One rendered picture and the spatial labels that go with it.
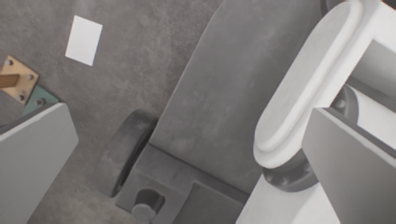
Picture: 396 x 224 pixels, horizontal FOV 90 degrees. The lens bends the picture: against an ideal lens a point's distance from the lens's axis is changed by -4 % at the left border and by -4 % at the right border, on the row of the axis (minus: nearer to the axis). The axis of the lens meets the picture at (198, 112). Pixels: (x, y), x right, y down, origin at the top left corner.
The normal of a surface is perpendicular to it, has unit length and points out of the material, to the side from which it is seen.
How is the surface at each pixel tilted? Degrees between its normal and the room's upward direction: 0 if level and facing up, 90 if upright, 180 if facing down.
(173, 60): 0
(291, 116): 45
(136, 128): 55
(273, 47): 0
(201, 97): 0
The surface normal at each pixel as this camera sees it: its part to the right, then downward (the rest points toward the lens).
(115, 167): 0.07, 0.03
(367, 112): 0.28, -0.45
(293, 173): -0.88, -0.47
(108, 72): -0.06, 0.20
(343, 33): -0.66, -0.19
